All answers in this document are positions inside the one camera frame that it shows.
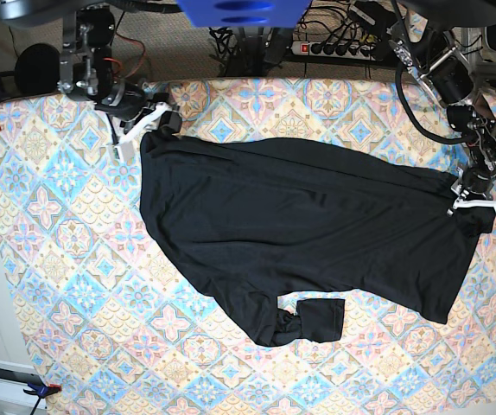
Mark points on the patterned tablecloth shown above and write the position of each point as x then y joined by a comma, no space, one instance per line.
106,316

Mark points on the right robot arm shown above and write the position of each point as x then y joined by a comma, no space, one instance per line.
83,69

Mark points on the black round stool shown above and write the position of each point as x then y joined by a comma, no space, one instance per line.
37,70

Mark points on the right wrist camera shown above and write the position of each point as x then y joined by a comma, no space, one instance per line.
124,152

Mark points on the black t-shirt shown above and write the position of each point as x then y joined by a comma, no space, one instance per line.
273,229

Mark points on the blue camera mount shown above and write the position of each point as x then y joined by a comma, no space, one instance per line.
244,13

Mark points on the white power strip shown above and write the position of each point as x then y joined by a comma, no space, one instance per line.
343,49

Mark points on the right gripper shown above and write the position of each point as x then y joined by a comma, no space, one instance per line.
128,106

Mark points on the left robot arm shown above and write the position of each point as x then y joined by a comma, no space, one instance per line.
422,41

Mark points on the white floor box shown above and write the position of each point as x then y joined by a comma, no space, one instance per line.
14,378

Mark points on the blue clamp bottom left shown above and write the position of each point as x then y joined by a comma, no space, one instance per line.
36,390

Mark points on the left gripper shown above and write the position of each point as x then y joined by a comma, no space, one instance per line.
473,190

